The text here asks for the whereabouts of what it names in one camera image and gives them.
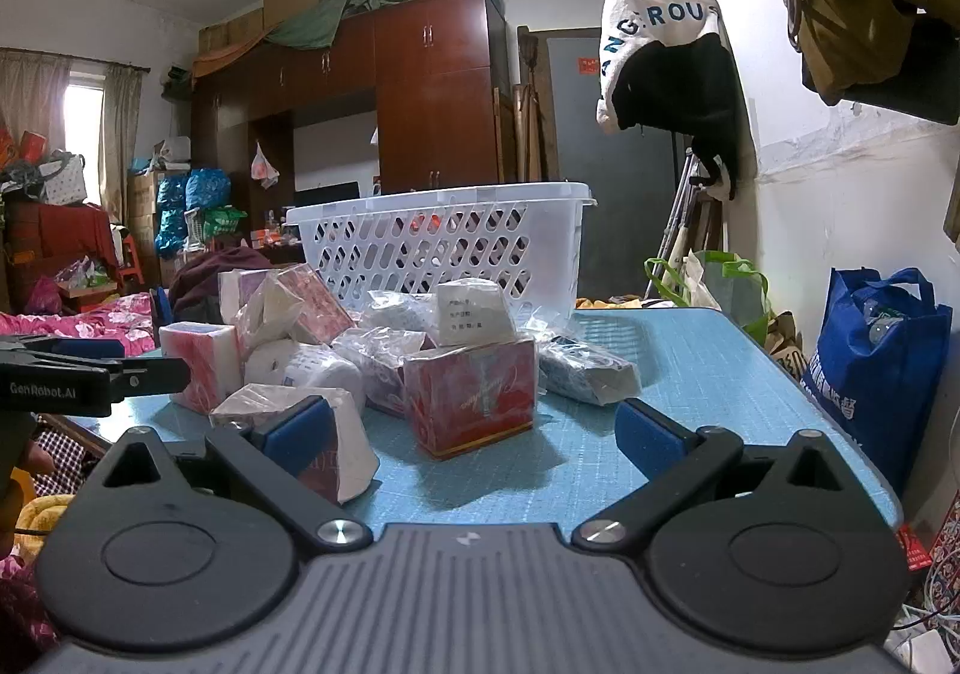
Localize brown patterned bag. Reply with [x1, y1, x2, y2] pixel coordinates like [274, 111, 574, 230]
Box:
[763, 308, 812, 384]

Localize metal crutches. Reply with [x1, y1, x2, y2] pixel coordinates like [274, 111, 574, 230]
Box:
[655, 147, 715, 286]

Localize pink floral blanket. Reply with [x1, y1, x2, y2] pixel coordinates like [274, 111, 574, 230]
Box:
[0, 291, 160, 360]

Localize maroon cloth pile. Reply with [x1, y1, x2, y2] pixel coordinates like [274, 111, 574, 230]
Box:
[168, 246, 275, 324]

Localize pink plastic packet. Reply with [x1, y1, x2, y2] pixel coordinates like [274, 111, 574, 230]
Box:
[332, 326, 437, 418]

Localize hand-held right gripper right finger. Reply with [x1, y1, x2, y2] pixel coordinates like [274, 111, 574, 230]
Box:
[571, 398, 884, 555]

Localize large white pink tissue pack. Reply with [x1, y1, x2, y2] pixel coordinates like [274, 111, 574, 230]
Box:
[210, 384, 380, 505]

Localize brown wooden wardrobe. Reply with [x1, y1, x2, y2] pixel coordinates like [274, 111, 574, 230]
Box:
[190, 0, 520, 249]

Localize red cloth covered cabinet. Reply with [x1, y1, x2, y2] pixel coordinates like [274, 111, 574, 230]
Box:
[3, 200, 121, 286]

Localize white and black hanging jacket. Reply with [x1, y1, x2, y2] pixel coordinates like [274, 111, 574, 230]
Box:
[595, 0, 752, 204]

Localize green handled shopping bag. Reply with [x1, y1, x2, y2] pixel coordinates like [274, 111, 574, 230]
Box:
[643, 249, 775, 346]

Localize wrapped white paper roll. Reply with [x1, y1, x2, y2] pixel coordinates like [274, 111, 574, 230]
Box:
[242, 338, 367, 414]

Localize blue tote bag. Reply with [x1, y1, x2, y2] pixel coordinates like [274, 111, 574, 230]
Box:
[798, 266, 955, 489]

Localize beige curtain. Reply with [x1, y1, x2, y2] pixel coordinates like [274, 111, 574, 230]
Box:
[0, 47, 73, 154]
[100, 62, 144, 226]

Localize white plastic laundry basket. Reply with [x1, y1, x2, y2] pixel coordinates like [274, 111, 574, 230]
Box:
[285, 182, 599, 319]

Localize dark television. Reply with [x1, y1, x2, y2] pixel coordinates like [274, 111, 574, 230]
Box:
[295, 180, 362, 211]

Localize green cloth bundle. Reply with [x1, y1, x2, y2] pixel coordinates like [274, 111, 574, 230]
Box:
[265, 0, 437, 52]

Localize red plastic stool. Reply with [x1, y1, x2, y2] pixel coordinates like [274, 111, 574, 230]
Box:
[111, 230, 148, 286]

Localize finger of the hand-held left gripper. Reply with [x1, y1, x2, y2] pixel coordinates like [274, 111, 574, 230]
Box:
[106, 357, 193, 399]
[0, 335, 126, 363]

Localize clear wrapped white roll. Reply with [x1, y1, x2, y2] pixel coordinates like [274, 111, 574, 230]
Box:
[358, 290, 442, 336]

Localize green white plastic bag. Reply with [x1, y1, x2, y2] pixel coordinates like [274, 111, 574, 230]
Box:
[199, 204, 249, 243]

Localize grey door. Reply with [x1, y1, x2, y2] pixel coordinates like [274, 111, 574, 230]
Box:
[545, 27, 700, 306]

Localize wooden planks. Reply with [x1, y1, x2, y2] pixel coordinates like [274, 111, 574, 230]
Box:
[491, 24, 561, 186]

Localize window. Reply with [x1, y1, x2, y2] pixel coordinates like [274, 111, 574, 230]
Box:
[65, 80, 106, 208]

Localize white box in plastic bag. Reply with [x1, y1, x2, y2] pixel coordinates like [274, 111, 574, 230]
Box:
[433, 278, 520, 347]

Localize white hanging plastic bag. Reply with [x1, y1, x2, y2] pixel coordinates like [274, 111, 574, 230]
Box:
[249, 140, 281, 190]

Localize pink patterned tissue pack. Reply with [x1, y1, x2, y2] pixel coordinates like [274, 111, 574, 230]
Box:
[266, 264, 358, 346]

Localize red cardboard box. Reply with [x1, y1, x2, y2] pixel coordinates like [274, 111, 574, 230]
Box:
[403, 336, 538, 462]

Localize blue plastic bag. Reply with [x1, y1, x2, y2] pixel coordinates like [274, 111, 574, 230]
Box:
[153, 173, 190, 260]
[184, 167, 233, 214]

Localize pale pink tissue pack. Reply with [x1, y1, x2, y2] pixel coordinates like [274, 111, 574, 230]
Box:
[217, 267, 272, 331]

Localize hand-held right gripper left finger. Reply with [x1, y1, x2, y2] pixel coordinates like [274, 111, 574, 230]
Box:
[75, 396, 374, 555]

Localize checkered cloth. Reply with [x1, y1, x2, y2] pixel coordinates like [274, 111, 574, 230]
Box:
[31, 421, 115, 496]

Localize white cables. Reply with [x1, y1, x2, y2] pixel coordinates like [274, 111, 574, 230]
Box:
[898, 539, 960, 652]

